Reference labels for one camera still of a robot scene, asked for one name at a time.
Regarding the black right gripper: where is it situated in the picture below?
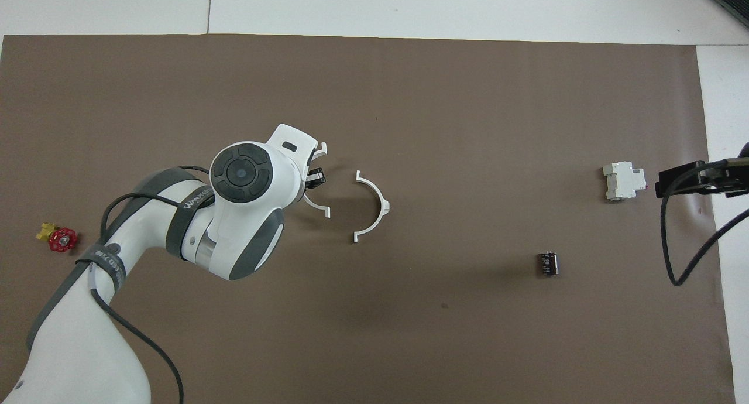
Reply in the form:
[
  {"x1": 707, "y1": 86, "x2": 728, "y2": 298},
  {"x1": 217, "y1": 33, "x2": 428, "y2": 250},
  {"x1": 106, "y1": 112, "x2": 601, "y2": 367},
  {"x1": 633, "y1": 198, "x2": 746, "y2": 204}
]
[{"x1": 655, "y1": 142, "x2": 749, "y2": 198}]

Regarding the white half-ring pipe clamp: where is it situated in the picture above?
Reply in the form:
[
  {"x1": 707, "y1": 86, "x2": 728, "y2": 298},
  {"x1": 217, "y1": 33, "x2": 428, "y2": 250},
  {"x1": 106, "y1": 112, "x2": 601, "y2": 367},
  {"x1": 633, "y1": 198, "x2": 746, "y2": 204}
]
[
  {"x1": 353, "y1": 170, "x2": 391, "y2": 242},
  {"x1": 301, "y1": 142, "x2": 332, "y2": 219}
]

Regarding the white circuit breaker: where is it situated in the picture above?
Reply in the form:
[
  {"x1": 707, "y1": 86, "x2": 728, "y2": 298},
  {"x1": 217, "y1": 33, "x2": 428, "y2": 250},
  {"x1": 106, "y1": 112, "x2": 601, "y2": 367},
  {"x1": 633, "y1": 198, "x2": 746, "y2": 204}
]
[{"x1": 603, "y1": 161, "x2": 648, "y2": 202}]

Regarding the black cylindrical capacitor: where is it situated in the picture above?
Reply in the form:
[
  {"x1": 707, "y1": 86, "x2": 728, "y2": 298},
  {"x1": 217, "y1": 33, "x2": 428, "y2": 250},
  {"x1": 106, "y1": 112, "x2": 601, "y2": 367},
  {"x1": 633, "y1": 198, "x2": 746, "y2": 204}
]
[{"x1": 537, "y1": 251, "x2": 560, "y2": 278}]

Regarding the brown table mat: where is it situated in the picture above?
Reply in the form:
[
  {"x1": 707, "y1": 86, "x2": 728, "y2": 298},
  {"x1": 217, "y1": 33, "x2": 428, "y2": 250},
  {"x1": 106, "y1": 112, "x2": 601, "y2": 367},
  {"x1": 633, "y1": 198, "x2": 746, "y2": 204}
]
[{"x1": 0, "y1": 34, "x2": 737, "y2": 404}]

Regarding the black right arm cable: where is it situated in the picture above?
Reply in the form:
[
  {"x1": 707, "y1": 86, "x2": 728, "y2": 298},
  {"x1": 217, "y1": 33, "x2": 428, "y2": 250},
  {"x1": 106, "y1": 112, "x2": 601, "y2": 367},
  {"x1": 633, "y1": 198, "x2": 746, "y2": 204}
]
[{"x1": 660, "y1": 158, "x2": 749, "y2": 286}]

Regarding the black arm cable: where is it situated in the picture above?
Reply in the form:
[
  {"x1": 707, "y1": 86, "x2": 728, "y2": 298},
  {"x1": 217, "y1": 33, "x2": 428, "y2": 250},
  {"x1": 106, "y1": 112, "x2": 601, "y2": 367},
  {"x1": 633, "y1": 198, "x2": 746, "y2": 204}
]
[
  {"x1": 660, "y1": 158, "x2": 749, "y2": 286},
  {"x1": 88, "y1": 166, "x2": 211, "y2": 404}
]

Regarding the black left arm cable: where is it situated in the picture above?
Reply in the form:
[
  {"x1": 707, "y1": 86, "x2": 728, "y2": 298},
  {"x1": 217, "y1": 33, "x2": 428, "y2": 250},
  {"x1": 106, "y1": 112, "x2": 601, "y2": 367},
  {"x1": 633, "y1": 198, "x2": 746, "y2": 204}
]
[{"x1": 88, "y1": 166, "x2": 211, "y2": 404}]

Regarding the red-handled brass valve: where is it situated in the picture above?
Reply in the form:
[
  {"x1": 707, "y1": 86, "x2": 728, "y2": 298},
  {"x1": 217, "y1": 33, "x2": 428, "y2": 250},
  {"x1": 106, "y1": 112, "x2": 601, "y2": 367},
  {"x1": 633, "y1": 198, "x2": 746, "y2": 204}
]
[{"x1": 35, "y1": 221, "x2": 80, "y2": 254}]

